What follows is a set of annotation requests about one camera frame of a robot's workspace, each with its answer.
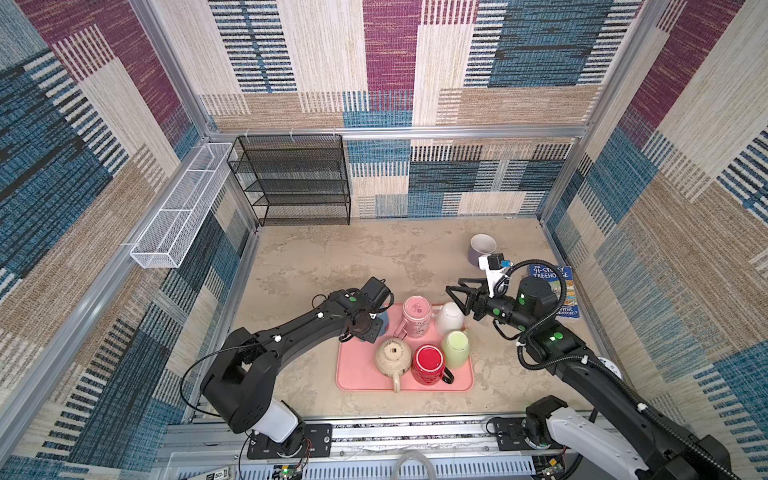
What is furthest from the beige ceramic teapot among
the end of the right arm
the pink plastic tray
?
the end of the right arm

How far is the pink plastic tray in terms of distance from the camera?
2.60ft

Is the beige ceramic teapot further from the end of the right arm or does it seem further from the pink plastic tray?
the end of the right arm

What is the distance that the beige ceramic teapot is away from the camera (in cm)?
79
